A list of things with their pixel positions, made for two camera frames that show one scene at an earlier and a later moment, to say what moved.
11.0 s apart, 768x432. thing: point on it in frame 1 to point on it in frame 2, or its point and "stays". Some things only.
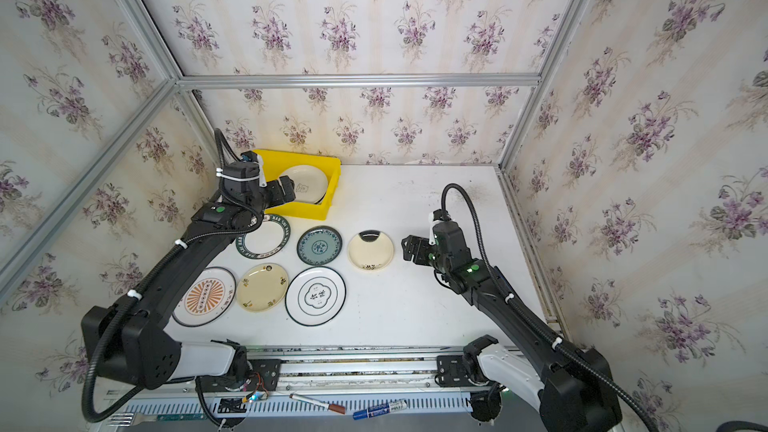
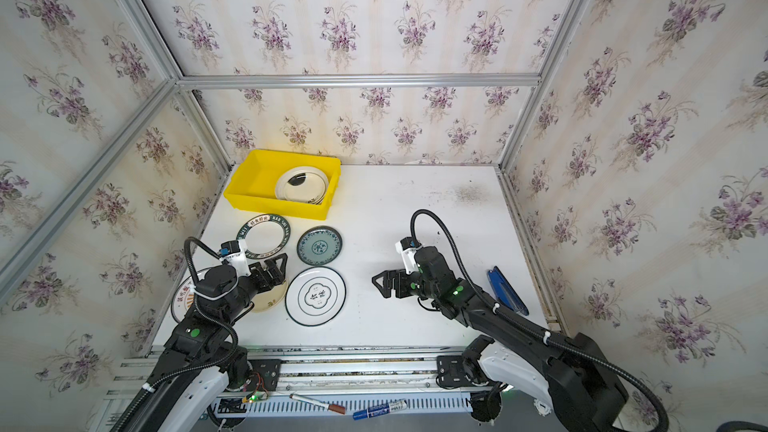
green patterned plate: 319,245 stays
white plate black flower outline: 315,296 stays
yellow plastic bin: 277,162 stays
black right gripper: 414,247 to 399,282
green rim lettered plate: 265,240 stays
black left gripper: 281,190 to 258,273
